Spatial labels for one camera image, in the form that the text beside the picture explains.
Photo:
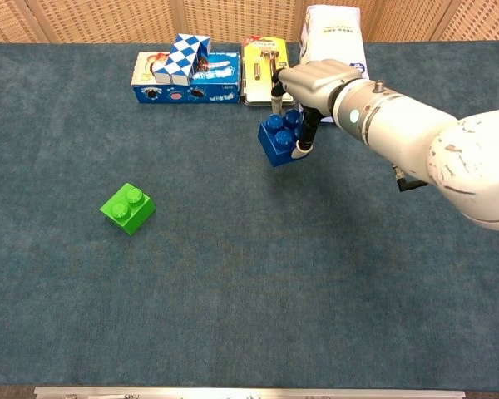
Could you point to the woven wooden folding screen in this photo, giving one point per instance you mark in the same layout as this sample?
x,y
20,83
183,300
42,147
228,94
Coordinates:
x,y
108,21

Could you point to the blue toy brick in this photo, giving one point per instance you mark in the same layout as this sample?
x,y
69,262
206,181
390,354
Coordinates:
x,y
276,151

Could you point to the teal felt table cloth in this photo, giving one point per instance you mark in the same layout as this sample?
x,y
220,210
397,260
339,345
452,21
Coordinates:
x,y
249,270

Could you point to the yellow razor blister pack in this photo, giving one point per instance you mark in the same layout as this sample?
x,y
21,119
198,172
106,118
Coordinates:
x,y
258,89

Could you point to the blue printed cardboard box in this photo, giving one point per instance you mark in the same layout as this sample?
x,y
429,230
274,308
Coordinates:
x,y
218,95

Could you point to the green toy brick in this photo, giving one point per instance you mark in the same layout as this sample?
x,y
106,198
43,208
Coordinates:
x,y
129,218

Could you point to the aluminium profile rail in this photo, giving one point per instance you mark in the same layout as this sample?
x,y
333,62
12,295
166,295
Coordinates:
x,y
249,393

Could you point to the white paper bag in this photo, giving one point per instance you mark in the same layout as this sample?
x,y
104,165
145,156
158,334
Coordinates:
x,y
332,37

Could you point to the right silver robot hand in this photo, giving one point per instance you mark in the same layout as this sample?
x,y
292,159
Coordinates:
x,y
312,81

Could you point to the blue white snake puzzle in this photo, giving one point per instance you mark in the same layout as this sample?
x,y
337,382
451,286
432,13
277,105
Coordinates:
x,y
183,58

